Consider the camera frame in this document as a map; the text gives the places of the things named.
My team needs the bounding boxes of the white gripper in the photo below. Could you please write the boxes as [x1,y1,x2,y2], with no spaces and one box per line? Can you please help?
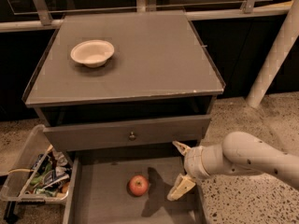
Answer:
[167,141,209,201]

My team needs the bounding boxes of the red apple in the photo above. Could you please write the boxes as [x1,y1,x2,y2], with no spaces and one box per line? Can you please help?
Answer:
[128,175,149,196]

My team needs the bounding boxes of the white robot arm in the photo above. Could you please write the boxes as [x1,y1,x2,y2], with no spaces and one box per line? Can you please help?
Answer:
[167,132,299,201]

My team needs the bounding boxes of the round metal drawer knob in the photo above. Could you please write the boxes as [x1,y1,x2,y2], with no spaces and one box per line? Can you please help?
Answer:
[129,132,136,141]

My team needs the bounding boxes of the grey open middle drawer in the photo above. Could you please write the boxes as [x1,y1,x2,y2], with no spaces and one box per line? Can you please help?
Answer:
[64,147,207,224]

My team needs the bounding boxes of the grey top drawer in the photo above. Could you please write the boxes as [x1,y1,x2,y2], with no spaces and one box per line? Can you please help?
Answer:
[44,115,211,151]

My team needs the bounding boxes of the grey wooden drawer cabinet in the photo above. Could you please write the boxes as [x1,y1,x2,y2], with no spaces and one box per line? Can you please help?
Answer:
[21,10,226,161]

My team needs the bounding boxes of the snack packets in bin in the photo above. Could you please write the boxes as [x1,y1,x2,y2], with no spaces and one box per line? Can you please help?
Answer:
[25,146,72,199]

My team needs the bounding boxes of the clear plastic storage bin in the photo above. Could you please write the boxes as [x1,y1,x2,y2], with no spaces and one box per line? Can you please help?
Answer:
[0,125,68,203]

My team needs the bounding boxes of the white paper bowl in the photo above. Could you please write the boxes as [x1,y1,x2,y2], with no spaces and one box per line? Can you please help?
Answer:
[70,40,115,68]

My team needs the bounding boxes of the metal railing with glass panel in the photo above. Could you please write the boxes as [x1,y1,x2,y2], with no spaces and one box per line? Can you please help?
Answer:
[0,0,294,33]

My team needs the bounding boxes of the white diagonal support post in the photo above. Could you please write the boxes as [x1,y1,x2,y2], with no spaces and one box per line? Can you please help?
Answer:
[246,0,299,108]

